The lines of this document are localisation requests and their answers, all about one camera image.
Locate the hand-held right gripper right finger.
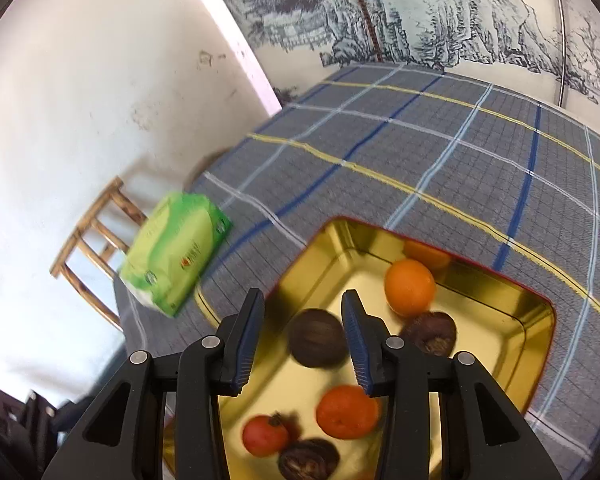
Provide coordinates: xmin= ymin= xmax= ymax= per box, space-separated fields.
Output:
xmin=340 ymin=289 xmax=564 ymax=480

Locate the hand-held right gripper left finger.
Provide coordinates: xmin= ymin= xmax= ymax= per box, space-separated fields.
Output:
xmin=40 ymin=288 xmax=266 ymax=480

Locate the dark brown round fruit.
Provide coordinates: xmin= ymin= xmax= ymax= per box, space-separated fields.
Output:
xmin=278 ymin=438 xmax=341 ymax=480
xmin=286 ymin=309 xmax=349 ymax=368

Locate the orange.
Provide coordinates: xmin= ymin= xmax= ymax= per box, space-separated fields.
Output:
xmin=315 ymin=385 xmax=381 ymax=440
xmin=384 ymin=258 xmax=437 ymax=318

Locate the small dark brown fruit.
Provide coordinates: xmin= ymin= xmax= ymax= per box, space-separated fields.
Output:
xmin=397 ymin=311 xmax=457 ymax=358

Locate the red tomato with stem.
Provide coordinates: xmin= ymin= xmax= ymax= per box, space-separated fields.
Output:
xmin=241 ymin=411 xmax=292 ymax=458

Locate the red tin box gold inside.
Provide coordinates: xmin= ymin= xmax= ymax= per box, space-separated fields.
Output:
xmin=162 ymin=216 xmax=556 ymax=480

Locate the green tissue pack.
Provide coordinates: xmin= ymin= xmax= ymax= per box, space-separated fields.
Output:
xmin=119 ymin=191 xmax=232 ymax=318

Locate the plaid grey bedsheet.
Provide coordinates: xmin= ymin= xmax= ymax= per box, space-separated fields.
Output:
xmin=112 ymin=62 xmax=600 ymax=480

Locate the wooden stool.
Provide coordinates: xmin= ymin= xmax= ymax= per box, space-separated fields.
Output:
xmin=50 ymin=176 xmax=148 ymax=332

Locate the landscape painting wall mural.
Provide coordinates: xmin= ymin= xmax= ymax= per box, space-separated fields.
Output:
xmin=200 ymin=0 xmax=600 ymax=126

